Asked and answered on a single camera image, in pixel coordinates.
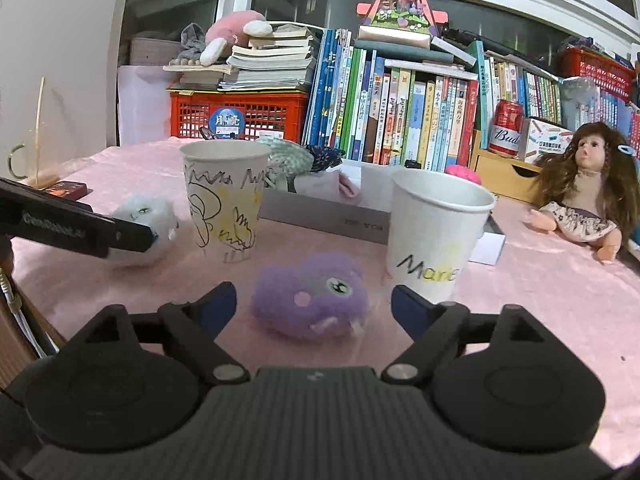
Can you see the white fluffy plush ball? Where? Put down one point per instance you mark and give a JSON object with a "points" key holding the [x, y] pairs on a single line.
{"points": [[150, 212]]}

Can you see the purple fluffy plush ball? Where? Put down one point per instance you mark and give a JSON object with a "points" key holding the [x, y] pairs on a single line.
{"points": [[300, 300]]}

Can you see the small dark flat box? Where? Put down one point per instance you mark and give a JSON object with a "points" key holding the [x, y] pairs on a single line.
{"points": [[65, 190]]}

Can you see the row of standing picture books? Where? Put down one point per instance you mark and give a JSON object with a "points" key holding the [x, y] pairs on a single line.
{"points": [[400, 120]]}

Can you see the pink triangular diorama house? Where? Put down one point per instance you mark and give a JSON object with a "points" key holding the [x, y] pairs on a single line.
{"points": [[400, 5]]}

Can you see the brown-haired doll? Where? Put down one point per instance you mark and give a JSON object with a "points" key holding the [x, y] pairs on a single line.
{"points": [[590, 160]]}

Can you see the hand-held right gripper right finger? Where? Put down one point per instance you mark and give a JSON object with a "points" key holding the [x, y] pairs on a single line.
{"points": [[406, 305]]}

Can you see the red plastic basket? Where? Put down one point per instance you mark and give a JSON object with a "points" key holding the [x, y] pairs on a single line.
{"points": [[595, 70]]}

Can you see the wooden drawer box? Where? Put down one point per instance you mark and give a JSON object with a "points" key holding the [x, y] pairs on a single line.
{"points": [[505, 175]]}

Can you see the red drink can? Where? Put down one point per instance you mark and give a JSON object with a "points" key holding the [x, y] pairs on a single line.
{"points": [[506, 130]]}

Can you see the teal flat book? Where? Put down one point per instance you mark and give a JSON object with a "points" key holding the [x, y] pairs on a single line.
{"points": [[440, 55]]}

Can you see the stack of lying books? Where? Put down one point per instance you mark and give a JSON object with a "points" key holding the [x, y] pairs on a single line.
{"points": [[270, 65]]}

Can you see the scribbled paper cup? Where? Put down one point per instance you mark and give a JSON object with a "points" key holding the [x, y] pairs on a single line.
{"points": [[220, 200]]}

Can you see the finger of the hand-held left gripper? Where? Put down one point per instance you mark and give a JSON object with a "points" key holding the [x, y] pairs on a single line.
{"points": [[132, 236]]}

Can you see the white paper piece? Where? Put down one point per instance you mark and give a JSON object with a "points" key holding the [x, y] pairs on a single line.
{"points": [[487, 250]]}

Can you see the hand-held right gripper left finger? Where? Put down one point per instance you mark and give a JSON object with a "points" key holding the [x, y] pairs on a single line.
{"points": [[222, 304]]}

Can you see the pink and white plush toy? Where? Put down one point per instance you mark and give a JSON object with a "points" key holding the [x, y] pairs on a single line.
{"points": [[230, 30]]}

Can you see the row of thin standing books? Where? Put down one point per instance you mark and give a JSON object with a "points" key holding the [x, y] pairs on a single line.
{"points": [[540, 95]]}

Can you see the green checkered cloth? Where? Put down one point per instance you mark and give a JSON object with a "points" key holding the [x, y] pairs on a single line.
{"points": [[290, 157]]}

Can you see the pink fluffy ball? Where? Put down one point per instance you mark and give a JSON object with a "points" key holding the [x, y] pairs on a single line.
{"points": [[465, 174]]}

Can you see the white lettered paper cup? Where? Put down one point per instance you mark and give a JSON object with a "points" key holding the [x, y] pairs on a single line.
{"points": [[430, 240]]}

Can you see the dark floral scrunchie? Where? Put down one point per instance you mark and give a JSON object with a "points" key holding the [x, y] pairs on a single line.
{"points": [[325, 157]]}

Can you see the white shallow box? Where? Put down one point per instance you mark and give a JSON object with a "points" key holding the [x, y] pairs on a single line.
{"points": [[325, 210]]}

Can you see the pink cloth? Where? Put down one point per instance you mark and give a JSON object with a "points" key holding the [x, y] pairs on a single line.
{"points": [[350, 185]]}

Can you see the red plastic crate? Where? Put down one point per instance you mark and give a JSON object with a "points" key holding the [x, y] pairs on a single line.
{"points": [[195, 110]]}

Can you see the beige flat book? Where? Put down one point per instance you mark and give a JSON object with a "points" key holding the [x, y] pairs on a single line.
{"points": [[200, 68]]}

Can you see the small white printed box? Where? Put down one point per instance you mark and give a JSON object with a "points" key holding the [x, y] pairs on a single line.
{"points": [[545, 140]]}

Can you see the translucent white storage bin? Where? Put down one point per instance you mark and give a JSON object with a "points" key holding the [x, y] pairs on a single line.
{"points": [[140, 110]]}

